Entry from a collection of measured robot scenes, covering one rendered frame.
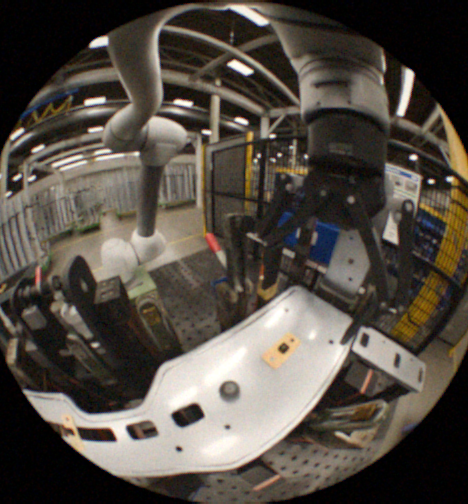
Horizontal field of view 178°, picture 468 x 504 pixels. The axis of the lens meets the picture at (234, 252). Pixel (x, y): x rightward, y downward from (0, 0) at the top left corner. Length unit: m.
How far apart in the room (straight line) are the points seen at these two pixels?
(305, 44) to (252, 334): 0.41
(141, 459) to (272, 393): 0.25
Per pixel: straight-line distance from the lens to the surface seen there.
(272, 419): 0.28
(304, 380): 0.31
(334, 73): 0.15
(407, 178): 0.72
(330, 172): 0.15
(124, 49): 0.21
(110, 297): 0.28
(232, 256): 0.26
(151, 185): 0.66
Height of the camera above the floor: 1.27
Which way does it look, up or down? 28 degrees down
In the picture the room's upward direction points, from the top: 2 degrees clockwise
